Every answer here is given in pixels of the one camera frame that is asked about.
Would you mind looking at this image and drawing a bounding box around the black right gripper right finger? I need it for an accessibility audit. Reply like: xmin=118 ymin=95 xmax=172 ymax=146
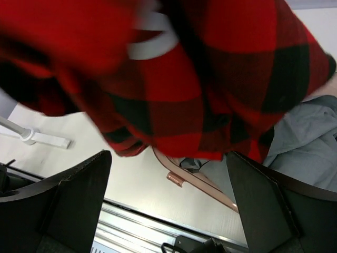
xmin=226 ymin=152 xmax=336 ymax=252

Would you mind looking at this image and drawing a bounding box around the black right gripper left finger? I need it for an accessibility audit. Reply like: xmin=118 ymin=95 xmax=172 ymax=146
xmin=1 ymin=150 xmax=112 ymax=252

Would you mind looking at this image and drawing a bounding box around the grey shirt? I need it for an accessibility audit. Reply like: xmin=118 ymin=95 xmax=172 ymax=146
xmin=180 ymin=95 xmax=337 ymax=203

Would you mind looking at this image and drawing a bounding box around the red black plaid shirt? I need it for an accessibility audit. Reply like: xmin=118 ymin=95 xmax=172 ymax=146
xmin=1 ymin=1 xmax=336 ymax=162

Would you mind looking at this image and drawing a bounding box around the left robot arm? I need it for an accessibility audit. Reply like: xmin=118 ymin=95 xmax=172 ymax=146
xmin=128 ymin=1 xmax=179 ymax=60

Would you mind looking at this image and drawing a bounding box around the pink transparent plastic basket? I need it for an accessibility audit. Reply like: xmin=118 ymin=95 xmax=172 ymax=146
xmin=153 ymin=149 xmax=238 ymax=212

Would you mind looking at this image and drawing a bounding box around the grey clothes rack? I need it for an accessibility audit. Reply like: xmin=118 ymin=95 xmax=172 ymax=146
xmin=1 ymin=117 xmax=72 ymax=149

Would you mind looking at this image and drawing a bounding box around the aluminium mounting rail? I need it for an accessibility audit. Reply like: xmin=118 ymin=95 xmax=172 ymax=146
xmin=5 ymin=168 xmax=250 ymax=253

